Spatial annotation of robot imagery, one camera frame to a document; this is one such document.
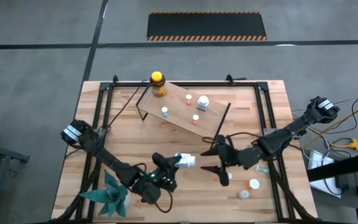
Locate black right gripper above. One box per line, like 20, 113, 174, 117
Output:
200, 135, 239, 187

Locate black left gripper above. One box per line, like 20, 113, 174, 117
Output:
149, 152, 182, 192

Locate white melatonin bottle blue label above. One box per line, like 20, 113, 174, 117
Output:
196, 95, 210, 112
174, 152, 196, 169

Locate orange translucent pill vial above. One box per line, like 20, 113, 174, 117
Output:
246, 178, 260, 191

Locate brown bottle with yellow cap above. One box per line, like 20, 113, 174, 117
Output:
149, 71, 168, 98

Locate wooden shelf with black legs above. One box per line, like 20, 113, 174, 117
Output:
135, 81, 232, 151

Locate teal artificial plant white pot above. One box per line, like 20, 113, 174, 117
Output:
78, 169, 132, 219

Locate white box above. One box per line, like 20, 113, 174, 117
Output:
308, 150, 335, 170

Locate white paper sheet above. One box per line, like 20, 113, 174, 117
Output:
309, 179, 343, 199

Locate black side table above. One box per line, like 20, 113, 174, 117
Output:
306, 151, 358, 224

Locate black floor mat yellow stripes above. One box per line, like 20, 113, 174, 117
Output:
146, 11, 268, 42

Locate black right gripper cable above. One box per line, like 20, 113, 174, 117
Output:
201, 132, 262, 146

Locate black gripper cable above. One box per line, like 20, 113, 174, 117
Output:
201, 132, 262, 146
141, 189, 174, 214

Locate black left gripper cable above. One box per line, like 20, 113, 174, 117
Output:
141, 189, 174, 214

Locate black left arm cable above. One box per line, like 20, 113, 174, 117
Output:
106, 80, 147, 129

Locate black aluminium table frame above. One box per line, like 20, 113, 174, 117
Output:
50, 73, 319, 224

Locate yellow extension cord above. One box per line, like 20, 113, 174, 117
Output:
303, 105, 358, 152

